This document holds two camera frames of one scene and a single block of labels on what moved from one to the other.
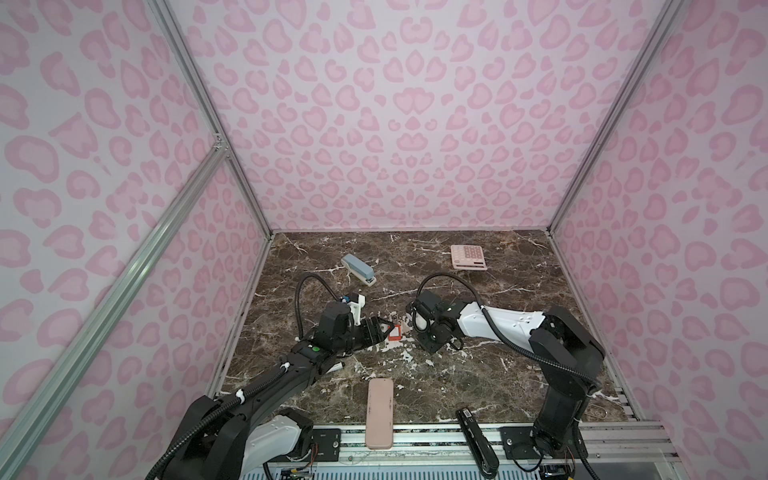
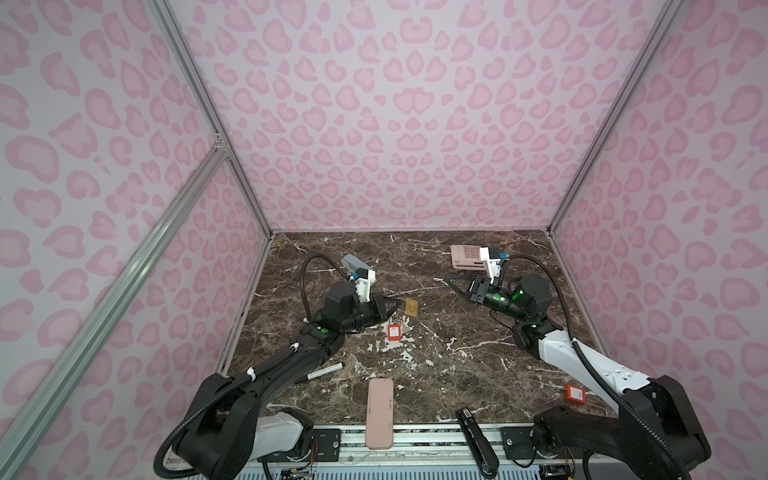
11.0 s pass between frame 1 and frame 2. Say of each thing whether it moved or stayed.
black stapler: stayed
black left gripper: moved
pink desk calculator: stayed
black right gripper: moved
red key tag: stayed
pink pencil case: stayed
